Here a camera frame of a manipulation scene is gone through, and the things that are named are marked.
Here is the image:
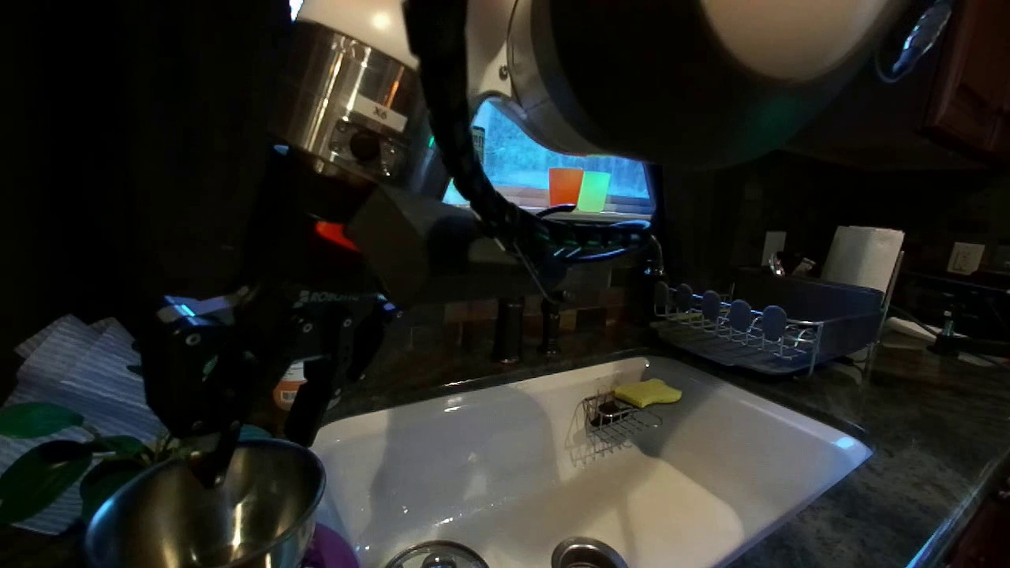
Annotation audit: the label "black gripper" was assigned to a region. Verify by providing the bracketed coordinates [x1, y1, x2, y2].
[140, 146, 432, 490]

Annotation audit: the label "silver metal bowl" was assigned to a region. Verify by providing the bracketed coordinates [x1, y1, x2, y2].
[81, 442, 326, 568]

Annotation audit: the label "purple plate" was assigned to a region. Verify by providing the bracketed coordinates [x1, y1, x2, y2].
[302, 523, 360, 568]

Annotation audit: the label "steel dish rack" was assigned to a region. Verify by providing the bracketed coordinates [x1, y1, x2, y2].
[652, 274, 886, 376]

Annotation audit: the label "striped dish towel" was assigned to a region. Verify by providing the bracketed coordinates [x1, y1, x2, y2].
[0, 314, 169, 541]

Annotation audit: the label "sink strainer stopper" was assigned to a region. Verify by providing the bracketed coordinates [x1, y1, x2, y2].
[385, 541, 490, 568]

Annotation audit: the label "green plant leaves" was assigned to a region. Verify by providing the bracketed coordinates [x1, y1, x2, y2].
[0, 401, 177, 523]

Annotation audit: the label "sink drain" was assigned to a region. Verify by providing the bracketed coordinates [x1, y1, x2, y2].
[551, 537, 627, 568]

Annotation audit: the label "orange cup on windowsill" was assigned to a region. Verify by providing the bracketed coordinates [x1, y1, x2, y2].
[548, 172, 582, 207]

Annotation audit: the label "yellow sponge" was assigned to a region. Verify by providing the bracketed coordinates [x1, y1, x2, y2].
[614, 380, 682, 407]

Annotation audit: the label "green cup on windowsill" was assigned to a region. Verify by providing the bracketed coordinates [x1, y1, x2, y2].
[579, 172, 609, 211]

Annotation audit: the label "white kitchen sink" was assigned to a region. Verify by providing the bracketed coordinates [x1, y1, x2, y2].
[317, 357, 871, 568]

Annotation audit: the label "paper towel roll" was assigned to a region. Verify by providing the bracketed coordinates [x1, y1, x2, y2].
[822, 224, 907, 294]

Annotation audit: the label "wire sink grid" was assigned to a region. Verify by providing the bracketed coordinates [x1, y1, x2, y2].
[565, 392, 668, 466]

